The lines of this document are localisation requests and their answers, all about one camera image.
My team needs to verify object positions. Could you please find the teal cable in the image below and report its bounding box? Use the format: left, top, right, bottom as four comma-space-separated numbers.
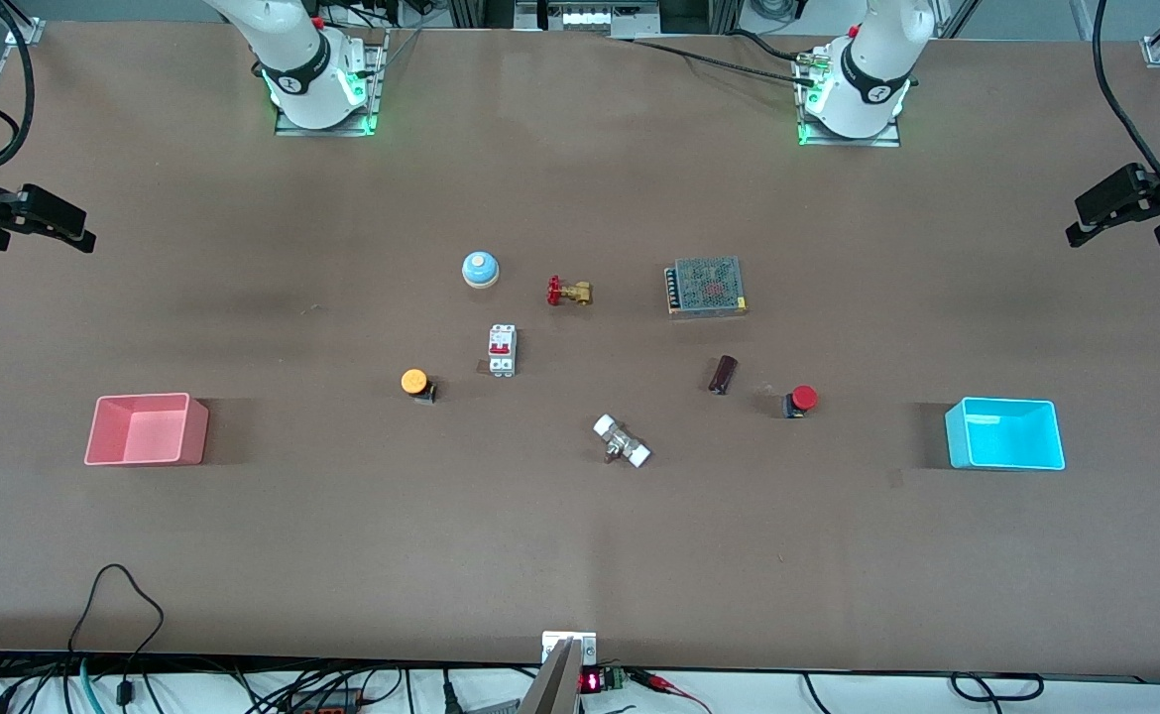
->
78, 654, 107, 714

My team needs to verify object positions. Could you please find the red clip lead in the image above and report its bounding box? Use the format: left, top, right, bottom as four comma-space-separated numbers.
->
636, 668, 716, 714

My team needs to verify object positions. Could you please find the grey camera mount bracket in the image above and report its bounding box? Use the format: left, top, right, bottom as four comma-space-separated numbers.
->
519, 631, 599, 714

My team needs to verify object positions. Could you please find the thin black looped cable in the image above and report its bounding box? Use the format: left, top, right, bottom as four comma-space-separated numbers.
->
66, 563, 167, 714

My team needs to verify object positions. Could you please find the black coiled cable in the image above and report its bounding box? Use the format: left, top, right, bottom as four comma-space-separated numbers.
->
949, 671, 1046, 704

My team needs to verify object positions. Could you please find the pink plastic box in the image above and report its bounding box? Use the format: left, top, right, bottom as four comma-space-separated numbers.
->
83, 393, 210, 467

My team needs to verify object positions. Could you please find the cyan plastic box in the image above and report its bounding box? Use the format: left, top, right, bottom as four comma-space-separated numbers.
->
944, 397, 1067, 472

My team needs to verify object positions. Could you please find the metal mesh power supply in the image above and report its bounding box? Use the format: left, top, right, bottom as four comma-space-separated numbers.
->
664, 257, 749, 319

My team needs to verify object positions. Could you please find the white circuit breaker red switch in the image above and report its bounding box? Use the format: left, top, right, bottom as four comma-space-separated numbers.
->
486, 324, 520, 379

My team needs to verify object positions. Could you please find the black braided cable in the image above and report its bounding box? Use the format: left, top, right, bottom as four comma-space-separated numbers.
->
608, 28, 821, 88

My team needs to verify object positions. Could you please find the white and silver pipe fitting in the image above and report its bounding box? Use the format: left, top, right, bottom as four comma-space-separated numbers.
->
592, 414, 653, 470

